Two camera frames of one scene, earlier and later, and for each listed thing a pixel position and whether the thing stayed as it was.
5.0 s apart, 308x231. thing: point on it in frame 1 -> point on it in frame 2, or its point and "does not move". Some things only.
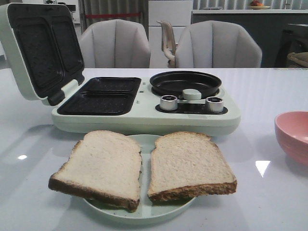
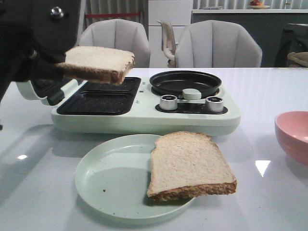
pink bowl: [291, 128] does not move
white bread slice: [105, 166] -> [103, 65]
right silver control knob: [215, 104] does not move
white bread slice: [184, 165] does not move
